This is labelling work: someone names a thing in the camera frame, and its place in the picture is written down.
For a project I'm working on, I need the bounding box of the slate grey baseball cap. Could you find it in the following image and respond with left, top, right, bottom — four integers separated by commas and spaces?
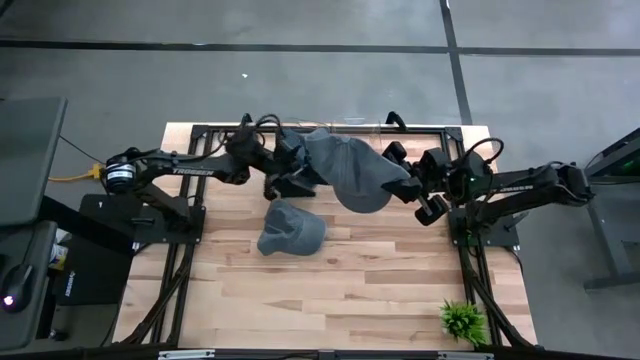
299, 126, 412, 215
256, 198, 328, 258

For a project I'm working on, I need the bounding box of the grey flat panel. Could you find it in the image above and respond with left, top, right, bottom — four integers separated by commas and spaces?
0, 96, 69, 229

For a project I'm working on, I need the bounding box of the black controller box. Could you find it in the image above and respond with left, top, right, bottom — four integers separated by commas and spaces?
51, 230, 135, 307

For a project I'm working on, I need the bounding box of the black computer mouse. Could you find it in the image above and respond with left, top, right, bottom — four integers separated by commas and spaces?
0, 263, 35, 315

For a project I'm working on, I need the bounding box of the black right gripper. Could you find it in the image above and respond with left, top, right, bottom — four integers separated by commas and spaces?
381, 141, 454, 227

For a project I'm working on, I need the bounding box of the small yellow white package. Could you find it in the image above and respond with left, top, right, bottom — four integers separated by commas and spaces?
47, 241, 70, 272

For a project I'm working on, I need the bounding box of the green plant in white pot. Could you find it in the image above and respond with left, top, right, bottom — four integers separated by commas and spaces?
438, 298, 489, 348

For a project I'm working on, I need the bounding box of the black aluminium table frame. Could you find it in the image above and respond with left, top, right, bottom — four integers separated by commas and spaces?
112, 123, 540, 351

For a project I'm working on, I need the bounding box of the clear plastic bin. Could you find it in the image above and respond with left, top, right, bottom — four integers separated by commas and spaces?
327, 116, 385, 151

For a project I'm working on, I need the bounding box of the yellow cable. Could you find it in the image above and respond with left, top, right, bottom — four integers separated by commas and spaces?
47, 163, 105, 183

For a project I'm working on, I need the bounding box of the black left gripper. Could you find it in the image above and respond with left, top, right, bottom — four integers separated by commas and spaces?
262, 147, 317, 201

